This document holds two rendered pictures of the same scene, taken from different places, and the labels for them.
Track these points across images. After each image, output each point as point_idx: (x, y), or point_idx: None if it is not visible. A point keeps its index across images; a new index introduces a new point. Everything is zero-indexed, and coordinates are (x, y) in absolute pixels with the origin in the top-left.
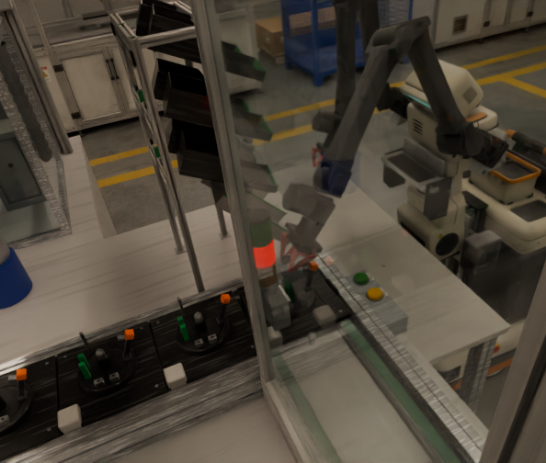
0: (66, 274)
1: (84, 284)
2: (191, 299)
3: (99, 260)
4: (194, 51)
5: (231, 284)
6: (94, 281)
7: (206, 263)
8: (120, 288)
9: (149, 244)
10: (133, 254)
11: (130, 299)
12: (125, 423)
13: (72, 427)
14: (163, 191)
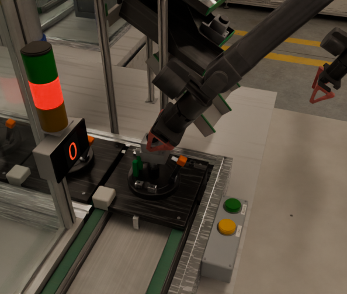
0: (72, 76)
1: (73, 87)
2: (96, 133)
3: (99, 78)
4: None
5: (132, 140)
6: (80, 89)
7: (155, 119)
8: (87, 103)
9: (137, 85)
10: (121, 86)
11: (83, 114)
12: None
13: None
14: (146, 39)
